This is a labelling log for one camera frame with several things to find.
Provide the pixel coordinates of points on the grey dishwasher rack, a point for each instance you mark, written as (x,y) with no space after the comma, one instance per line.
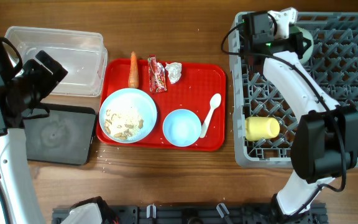
(333,65)

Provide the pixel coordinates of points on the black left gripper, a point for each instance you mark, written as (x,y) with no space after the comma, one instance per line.
(49,79)

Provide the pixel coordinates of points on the red serving tray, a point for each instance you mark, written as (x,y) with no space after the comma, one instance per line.
(198,83)

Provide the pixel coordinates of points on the red snack wrapper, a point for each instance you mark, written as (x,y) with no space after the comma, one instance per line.
(157,81)

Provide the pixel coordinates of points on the clear plastic bin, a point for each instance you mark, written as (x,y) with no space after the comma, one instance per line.
(81,53)

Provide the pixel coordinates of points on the pale green bowl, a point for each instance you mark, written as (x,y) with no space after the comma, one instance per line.
(308,43)

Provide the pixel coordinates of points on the orange carrot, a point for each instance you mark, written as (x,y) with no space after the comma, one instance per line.
(133,78)

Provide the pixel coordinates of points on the light blue plate with rice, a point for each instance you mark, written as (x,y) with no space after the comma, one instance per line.
(127,116)

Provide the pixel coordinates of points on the yellow plastic cup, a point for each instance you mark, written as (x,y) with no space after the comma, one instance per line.
(258,128)

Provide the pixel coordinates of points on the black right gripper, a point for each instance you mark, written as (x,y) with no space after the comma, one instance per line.
(294,40)

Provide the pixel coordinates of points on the crumpled white tissue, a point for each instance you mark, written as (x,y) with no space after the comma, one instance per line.
(174,71)

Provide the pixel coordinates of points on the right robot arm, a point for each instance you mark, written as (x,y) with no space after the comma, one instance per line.
(325,146)

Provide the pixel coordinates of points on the white plastic spoon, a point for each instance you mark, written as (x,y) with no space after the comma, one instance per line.
(214,103)

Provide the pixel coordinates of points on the light blue bowl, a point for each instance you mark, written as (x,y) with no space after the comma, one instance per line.
(181,128)

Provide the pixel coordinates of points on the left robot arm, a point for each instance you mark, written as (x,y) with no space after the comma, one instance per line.
(18,200)

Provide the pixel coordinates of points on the black tray bin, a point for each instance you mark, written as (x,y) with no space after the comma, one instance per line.
(63,135)

